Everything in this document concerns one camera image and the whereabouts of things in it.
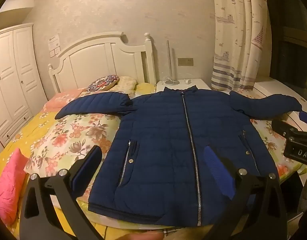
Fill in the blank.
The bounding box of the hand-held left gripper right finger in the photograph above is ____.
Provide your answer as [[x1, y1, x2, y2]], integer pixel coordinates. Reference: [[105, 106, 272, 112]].
[[204, 146, 287, 240]]

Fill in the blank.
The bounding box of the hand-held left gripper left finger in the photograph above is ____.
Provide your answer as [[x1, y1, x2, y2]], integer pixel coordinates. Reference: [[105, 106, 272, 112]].
[[20, 145, 104, 240]]

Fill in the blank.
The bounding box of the navy puffer jacket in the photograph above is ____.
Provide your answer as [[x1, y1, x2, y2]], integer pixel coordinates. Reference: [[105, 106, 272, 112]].
[[55, 85, 303, 228]]

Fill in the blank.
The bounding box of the floral quilt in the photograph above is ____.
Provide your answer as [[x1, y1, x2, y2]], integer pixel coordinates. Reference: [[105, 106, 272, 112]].
[[23, 90, 305, 188]]

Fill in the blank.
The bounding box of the white window desk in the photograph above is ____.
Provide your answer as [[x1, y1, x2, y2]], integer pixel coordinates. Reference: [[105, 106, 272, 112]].
[[253, 77, 307, 130]]

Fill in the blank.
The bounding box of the yellow daisy bedsheet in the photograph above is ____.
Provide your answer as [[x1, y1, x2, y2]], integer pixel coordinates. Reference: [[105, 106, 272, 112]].
[[0, 110, 244, 240]]

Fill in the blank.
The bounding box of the bright pink pillow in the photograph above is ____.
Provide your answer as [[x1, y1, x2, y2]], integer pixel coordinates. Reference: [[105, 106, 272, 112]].
[[0, 148, 27, 227]]

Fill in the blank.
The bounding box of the round patterned cushion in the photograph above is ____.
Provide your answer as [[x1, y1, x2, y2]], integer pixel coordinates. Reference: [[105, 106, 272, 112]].
[[87, 74, 120, 92]]

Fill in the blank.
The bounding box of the white nightstand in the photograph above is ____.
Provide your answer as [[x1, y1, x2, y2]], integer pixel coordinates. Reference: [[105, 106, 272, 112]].
[[156, 78, 212, 93]]

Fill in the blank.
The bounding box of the cream floral pillow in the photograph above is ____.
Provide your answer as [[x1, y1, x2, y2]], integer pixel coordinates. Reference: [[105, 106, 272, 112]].
[[111, 76, 137, 92]]

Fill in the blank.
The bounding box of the yellow pillow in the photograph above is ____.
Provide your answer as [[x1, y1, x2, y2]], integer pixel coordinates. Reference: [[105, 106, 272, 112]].
[[134, 82, 157, 98]]

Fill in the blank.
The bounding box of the sailboat print curtain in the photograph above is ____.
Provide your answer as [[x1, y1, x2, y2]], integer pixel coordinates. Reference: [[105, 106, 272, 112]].
[[211, 0, 272, 92]]

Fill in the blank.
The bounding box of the white bed headboard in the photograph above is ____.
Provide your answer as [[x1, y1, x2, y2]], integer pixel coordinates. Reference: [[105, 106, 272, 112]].
[[48, 32, 157, 94]]

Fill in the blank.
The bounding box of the white wardrobe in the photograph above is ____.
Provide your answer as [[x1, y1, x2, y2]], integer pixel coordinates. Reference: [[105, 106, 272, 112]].
[[0, 23, 47, 147]]

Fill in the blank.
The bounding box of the white stand lamp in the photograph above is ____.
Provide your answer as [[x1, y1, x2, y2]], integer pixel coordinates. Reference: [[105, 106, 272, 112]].
[[161, 40, 180, 86]]

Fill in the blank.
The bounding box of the white wall notice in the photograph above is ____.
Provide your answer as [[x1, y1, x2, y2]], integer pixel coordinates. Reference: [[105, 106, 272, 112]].
[[48, 34, 61, 48]]

